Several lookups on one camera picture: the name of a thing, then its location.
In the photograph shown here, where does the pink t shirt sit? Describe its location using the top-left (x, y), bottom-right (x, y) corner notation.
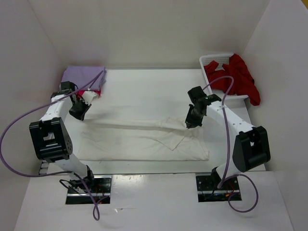
top-left (77, 90), bottom-right (101, 98)

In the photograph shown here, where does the lavender t shirt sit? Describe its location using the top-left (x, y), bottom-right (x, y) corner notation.
top-left (61, 65), bottom-right (107, 91)

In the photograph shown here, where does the cream white t shirt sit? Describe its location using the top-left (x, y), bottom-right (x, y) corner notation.
top-left (77, 117), bottom-right (209, 161)

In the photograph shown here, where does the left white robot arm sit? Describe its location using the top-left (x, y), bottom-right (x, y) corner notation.
top-left (29, 81), bottom-right (96, 193)

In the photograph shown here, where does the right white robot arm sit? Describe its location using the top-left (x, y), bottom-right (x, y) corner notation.
top-left (185, 86), bottom-right (271, 189)

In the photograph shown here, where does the white plastic laundry basket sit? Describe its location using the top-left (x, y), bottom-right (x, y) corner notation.
top-left (199, 53), bottom-right (248, 100)

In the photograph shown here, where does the dark red t shirt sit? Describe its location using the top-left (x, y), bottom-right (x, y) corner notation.
top-left (204, 54), bottom-right (261, 106)

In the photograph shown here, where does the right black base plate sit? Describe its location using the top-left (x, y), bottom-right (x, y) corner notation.
top-left (195, 174), bottom-right (242, 203)

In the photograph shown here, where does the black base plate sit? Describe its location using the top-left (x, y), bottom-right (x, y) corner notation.
top-left (60, 176), bottom-right (112, 205)
top-left (195, 174), bottom-right (242, 203)

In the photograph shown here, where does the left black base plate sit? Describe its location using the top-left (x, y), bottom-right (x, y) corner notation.
top-left (60, 176), bottom-right (112, 205)

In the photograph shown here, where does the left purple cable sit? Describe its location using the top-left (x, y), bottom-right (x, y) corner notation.
top-left (0, 70), bottom-right (106, 221)

